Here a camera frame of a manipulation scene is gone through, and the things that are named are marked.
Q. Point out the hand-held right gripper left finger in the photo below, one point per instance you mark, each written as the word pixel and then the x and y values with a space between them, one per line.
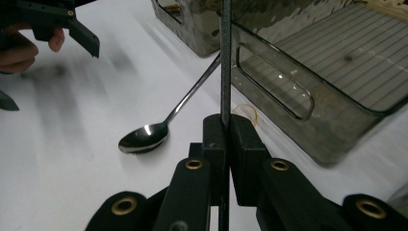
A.
pixel 215 154

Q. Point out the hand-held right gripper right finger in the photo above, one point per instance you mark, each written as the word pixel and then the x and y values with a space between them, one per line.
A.
pixel 250 160

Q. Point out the metal spoon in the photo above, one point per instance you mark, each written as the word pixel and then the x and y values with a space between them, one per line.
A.
pixel 144 136

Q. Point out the black chopstick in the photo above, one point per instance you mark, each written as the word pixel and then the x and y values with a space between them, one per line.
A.
pixel 226 64

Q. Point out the grey translucent plastic bin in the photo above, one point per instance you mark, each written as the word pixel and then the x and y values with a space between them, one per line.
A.
pixel 198 35
pixel 336 64

